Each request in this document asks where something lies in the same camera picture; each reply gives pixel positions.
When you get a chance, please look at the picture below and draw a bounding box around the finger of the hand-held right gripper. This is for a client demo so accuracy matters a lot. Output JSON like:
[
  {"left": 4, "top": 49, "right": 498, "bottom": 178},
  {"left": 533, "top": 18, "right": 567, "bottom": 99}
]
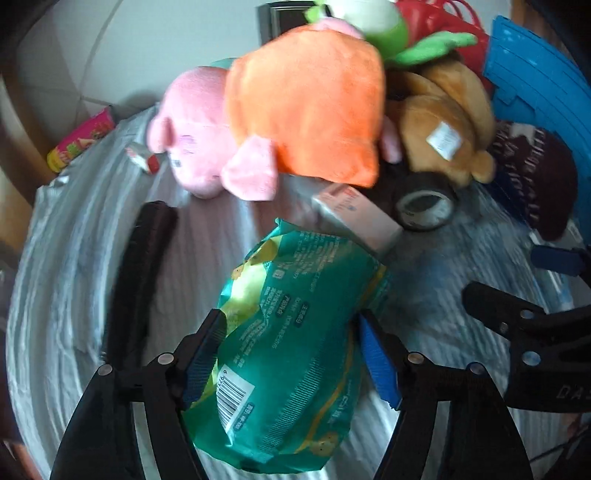
[
  {"left": 462, "top": 281, "right": 591, "bottom": 366},
  {"left": 530, "top": 244, "right": 591, "bottom": 278}
]

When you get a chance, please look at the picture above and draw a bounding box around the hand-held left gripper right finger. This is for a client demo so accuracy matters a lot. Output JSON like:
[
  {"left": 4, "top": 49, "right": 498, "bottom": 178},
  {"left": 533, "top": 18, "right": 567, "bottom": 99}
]
[{"left": 358, "top": 308, "right": 527, "bottom": 480}]

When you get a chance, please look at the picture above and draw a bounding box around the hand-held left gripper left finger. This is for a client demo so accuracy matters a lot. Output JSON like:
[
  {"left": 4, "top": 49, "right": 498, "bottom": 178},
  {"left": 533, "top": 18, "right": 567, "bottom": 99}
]
[{"left": 48, "top": 308, "right": 228, "bottom": 480}]

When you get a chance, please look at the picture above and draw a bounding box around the green snack bag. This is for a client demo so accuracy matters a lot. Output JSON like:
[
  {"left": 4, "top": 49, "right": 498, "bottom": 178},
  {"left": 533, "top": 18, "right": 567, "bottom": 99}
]
[{"left": 182, "top": 217, "right": 393, "bottom": 474}]

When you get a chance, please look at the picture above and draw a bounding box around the blue plastic storage crate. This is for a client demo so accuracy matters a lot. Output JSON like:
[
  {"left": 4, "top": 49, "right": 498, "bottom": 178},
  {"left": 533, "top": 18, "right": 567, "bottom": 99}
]
[{"left": 482, "top": 16, "right": 591, "bottom": 153}]

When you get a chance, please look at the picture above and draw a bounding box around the brown teddy bear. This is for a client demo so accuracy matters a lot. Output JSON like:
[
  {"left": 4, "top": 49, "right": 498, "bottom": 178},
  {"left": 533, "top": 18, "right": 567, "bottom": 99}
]
[{"left": 369, "top": 58, "right": 498, "bottom": 213}]

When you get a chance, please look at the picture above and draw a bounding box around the pink pig plush orange dress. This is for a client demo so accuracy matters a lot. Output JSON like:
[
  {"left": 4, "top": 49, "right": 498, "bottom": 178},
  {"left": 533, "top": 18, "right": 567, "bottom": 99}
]
[{"left": 147, "top": 23, "right": 402, "bottom": 201}]

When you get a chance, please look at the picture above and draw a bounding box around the long black object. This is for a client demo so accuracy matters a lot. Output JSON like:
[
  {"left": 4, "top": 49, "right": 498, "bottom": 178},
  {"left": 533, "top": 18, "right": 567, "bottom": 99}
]
[{"left": 105, "top": 200, "right": 180, "bottom": 370}]

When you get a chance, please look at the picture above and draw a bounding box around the tape roll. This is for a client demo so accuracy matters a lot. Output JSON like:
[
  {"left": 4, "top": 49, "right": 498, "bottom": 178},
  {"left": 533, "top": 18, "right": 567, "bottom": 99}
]
[{"left": 392, "top": 173, "right": 460, "bottom": 232}]

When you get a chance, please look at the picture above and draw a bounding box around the pale blue striped tablecloth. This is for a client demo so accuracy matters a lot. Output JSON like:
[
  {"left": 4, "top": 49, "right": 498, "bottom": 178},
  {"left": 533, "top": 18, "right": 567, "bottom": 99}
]
[{"left": 7, "top": 106, "right": 591, "bottom": 480}]

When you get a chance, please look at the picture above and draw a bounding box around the small pink and white box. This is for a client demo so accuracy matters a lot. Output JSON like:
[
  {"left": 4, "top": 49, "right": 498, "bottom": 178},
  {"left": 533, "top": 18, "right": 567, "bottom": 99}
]
[{"left": 311, "top": 182, "right": 403, "bottom": 252}]

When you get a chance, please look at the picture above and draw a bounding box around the small red and white box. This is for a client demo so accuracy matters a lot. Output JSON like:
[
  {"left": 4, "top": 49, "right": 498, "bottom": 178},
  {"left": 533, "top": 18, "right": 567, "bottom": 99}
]
[{"left": 126, "top": 142, "right": 161, "bottom": 175}]

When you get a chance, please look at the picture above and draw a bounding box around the pink snack canister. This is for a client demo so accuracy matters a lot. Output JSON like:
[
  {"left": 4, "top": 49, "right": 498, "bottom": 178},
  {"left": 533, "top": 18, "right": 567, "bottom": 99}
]
[{"left": 46, "top": 105, "right": 116, "bottom": 174}]

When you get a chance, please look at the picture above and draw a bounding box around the red bear-shaped case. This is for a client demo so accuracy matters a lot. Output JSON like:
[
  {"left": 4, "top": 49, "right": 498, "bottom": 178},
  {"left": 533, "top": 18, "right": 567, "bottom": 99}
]
[{"left": 397, "top": 0, "right": 490, "bottom": 79}]

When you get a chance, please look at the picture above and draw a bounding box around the green plush toy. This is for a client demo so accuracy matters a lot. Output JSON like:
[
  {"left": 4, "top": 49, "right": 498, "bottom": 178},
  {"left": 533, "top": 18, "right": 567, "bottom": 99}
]
[{"left": 305, "top": 0, "right": 478, "bottom": 65}]

